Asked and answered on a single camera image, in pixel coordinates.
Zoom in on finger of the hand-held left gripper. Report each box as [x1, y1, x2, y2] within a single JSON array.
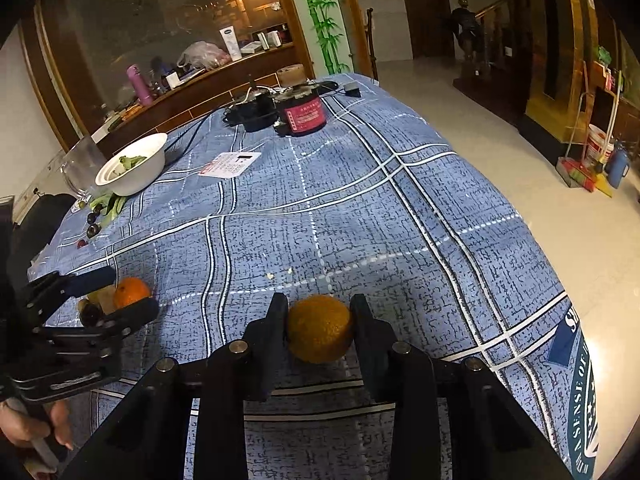
[[42, 298, 161, 356], [27, 265, 119, 314]]

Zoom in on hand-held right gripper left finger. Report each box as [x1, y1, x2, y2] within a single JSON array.
[[60, 292, 290, 480]]

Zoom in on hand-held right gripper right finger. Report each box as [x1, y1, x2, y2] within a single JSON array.
[[349, 293, 574, 480]]

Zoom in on large orange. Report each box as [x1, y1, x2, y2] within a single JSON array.
[[112, 277, 152, 311]]

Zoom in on person's left hand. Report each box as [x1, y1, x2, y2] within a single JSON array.
[[0, 399, 75, 461]]

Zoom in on black chair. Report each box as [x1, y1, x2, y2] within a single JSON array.
[[10, 192, 76, 257]]

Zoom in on green leafy vegetables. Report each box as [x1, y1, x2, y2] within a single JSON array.
[[88, 192, 129, 222]]

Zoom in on clear plastic pitcher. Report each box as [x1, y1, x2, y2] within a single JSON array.
[[60, 134, 109, 199]]

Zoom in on white bowl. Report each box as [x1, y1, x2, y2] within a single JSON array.
[[94, 132, 169, 197]]

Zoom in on blue plaid tablecloth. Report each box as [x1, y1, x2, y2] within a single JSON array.
[[27, 72, 599, 480]]

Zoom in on white and red card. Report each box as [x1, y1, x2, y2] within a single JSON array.
[[198, 151, 263, 180]]

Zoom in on pink bottle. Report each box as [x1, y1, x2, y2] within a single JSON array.
[[125, 63, 154, 106]]

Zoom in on wooden counter cabinet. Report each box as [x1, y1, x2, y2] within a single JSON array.
[[19, 0, 317, 157]]

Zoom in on black device with red label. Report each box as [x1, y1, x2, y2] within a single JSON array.
[[273, 84, 329, 137]]

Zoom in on black power adapter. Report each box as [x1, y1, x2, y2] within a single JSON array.
[[222, 90, 281, 133]]

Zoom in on clear plastic bag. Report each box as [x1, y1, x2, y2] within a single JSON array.
[[177, 40, 234, 70]]

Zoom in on broom and dustpan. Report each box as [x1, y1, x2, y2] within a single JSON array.
[[557, 157, 614, 199]]

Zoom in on white tube box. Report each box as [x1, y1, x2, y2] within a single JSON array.
[[218, 25, 243, 63]]

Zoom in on white and red bucket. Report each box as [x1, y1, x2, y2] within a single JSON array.
[[584, 123, 616, 166]]

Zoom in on blue bottle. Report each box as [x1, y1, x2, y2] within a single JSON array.
[[607, 143, 632, 189]]

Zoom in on dark figure statue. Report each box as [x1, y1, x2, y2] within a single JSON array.
[[447, 0, 489, 79]]

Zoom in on brown wooden door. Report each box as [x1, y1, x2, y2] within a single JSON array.
[[394, 0, 456, 61]]

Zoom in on golden cabinet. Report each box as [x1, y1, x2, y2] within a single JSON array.
[[519, 0, 602, 162]]

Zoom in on black cable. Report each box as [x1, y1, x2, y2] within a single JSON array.
[[162, 110, 236, 166]]

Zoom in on bamboo wall decoration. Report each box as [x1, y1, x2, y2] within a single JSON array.
[[289, 0, 351, 74]]

